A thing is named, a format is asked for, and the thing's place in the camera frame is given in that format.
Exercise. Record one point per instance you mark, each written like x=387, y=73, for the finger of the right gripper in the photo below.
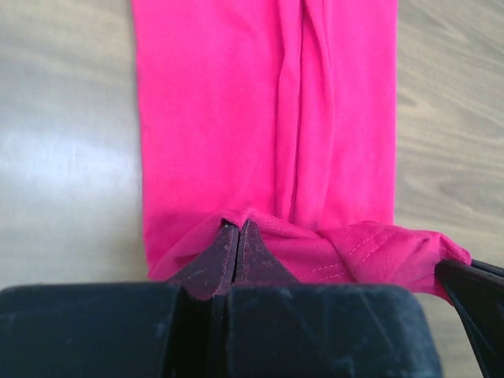
x=476, y=291

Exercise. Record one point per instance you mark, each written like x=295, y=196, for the pink t shirt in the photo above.
x=282, y=113

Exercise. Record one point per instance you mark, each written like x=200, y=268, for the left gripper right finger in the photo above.
x=278, y=327

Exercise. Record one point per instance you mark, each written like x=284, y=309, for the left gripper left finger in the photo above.
x=158, y=329

